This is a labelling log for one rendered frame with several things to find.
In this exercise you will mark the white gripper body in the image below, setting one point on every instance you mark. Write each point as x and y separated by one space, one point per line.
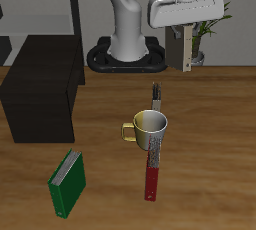
186 9

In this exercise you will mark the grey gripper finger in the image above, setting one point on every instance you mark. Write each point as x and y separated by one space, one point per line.
177 33
196 29

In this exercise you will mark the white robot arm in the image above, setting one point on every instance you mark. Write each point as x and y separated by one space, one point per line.
128 24

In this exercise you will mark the white shelf unit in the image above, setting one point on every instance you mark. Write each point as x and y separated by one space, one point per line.
33 7

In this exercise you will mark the green book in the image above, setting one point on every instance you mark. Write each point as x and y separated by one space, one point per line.
70 184

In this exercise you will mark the green pot plant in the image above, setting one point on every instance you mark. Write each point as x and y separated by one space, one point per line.
203 27

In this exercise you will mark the white and yellow mug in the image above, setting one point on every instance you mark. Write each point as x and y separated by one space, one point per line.
151 130

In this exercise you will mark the dark brown desk caddy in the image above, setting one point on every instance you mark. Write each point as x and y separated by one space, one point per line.
40 84

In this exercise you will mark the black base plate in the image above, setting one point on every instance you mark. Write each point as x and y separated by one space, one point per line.
95 61

